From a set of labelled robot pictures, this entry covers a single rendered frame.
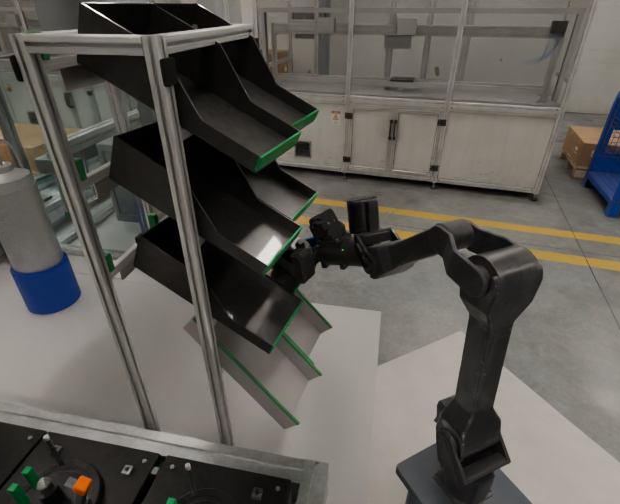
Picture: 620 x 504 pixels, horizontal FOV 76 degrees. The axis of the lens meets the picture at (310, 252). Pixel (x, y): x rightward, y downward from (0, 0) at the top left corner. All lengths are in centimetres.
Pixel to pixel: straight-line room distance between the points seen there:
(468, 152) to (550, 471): 370
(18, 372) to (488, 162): 412
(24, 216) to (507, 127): 397
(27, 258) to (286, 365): 86
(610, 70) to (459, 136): 511
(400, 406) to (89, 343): 88
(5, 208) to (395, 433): 116
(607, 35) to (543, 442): 836
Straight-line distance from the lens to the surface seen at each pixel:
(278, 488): 81
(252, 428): 101
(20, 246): 141
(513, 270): 48
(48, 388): 126
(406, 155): 449
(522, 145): 450
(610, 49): 914
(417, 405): 108
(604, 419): 251
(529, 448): 109
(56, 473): 92
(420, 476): 74
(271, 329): 73
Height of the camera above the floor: 169
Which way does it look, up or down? 32 degrees down
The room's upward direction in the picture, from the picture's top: straight up
